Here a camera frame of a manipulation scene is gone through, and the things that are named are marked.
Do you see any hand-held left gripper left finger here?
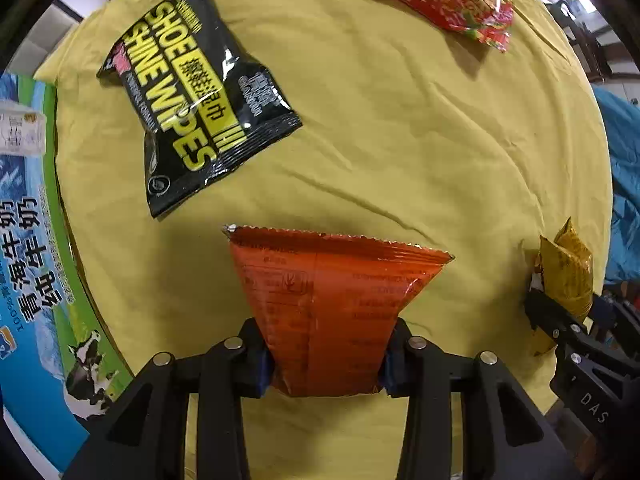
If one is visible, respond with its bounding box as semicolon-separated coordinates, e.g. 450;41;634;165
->
60;318;275;480

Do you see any orange snack packet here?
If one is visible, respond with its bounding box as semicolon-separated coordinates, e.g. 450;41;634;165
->
222;225;456;398

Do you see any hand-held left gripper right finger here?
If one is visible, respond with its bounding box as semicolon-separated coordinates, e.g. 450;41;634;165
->
378;318;586;480

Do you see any yellow tablecloth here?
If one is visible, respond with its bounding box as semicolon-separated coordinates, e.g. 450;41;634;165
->
34;0;614;480

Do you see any yellow snack packet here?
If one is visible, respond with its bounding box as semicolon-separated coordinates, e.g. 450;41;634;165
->
531;217;594;357

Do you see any dark wooden chair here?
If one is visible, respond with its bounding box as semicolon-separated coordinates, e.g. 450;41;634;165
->
545;0;612;81

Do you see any blue green milk carton box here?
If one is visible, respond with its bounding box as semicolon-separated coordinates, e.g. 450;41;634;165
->
0;73;135;480

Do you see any black wipes packet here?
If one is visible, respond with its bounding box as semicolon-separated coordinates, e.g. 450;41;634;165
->
96;0;304;219

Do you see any blue cloth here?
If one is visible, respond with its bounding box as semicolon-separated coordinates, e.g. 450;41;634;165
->
593;84;640;286

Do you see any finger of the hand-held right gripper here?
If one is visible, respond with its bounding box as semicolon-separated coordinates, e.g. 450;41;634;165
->
524;287;591;348

